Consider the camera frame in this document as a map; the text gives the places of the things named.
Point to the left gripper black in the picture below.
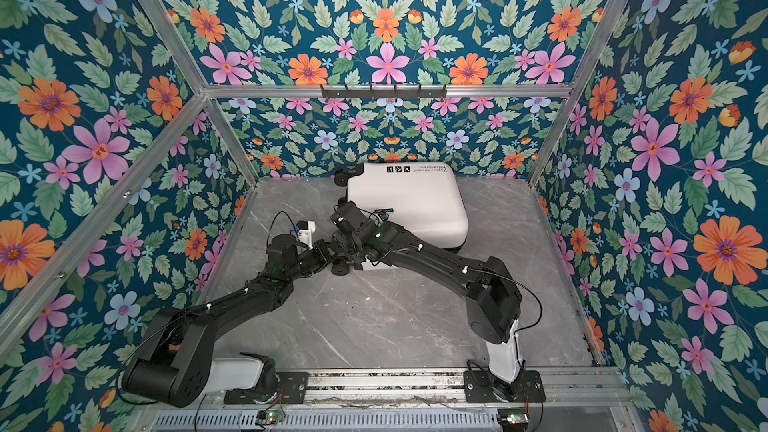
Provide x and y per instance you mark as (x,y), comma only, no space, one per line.
(322,254)

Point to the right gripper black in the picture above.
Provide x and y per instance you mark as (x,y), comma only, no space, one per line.
(340,238)

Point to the white hard-shell suitcase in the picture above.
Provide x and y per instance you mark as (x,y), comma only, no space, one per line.
(423,197)

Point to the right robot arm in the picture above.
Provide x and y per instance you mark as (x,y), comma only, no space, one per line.
(493,299)

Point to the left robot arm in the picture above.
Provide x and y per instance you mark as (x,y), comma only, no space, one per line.
(174,362)

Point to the black hook rack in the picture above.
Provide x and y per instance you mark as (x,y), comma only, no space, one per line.
(372,92)

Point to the white vent grille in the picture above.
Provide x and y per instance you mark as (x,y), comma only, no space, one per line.
(328,420)

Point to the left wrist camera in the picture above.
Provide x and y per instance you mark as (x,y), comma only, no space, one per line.
(305,230)

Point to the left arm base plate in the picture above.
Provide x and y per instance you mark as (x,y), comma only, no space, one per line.
(276,388)

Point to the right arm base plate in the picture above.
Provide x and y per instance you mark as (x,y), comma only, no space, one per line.
(480,386)

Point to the aluminium frame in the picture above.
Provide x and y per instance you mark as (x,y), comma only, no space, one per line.
(23,310)

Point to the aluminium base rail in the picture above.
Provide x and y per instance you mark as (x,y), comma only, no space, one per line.
(568,386)

